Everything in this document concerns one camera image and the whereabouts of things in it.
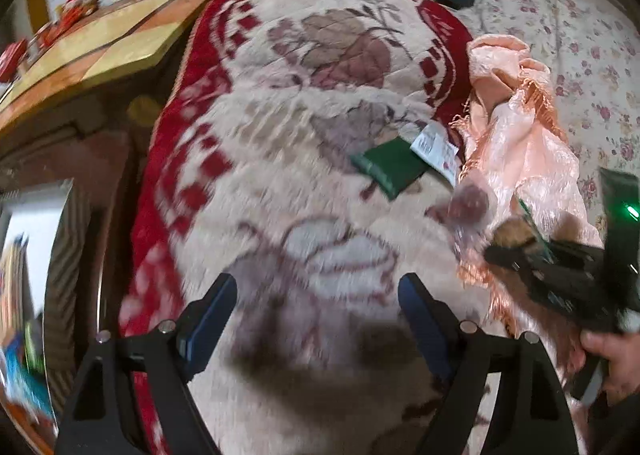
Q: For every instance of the floral bedsheet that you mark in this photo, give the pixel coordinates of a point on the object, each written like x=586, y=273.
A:
x=590, y=45

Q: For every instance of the brown and green snack packet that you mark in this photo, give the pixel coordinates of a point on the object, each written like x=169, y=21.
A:
x=517, y=230

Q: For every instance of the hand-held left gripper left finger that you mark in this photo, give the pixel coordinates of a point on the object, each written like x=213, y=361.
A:
x=210, y=327

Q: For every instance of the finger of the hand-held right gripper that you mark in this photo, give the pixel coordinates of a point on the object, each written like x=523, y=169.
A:
x=550, y=270

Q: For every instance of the red gift box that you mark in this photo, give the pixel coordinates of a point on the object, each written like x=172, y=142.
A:
x=12, y=60

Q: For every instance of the person's right hand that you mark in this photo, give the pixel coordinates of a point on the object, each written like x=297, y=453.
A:
x=622, y=360

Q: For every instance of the plush toys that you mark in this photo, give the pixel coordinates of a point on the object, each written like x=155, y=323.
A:
x=75, y=9

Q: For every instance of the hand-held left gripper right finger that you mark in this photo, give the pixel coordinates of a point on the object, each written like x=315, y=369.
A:
x=425, y=330

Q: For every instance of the clear packet purple snack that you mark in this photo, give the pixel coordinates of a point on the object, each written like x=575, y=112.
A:
x=467, y=207

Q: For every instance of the pink fringed cloth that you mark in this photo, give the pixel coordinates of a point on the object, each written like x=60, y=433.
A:
x=530, y=150

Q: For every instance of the striped cardboard box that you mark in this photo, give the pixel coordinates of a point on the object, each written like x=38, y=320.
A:
x=35, y=220

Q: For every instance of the wooden table with glass top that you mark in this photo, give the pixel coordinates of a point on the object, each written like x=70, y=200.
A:
x=100, y=50

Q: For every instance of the pile of colourful packets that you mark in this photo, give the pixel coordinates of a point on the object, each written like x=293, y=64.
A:
x=17, y=315

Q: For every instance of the red and cream floral blanket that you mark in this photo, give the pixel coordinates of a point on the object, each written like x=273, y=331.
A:
x=300, y=135

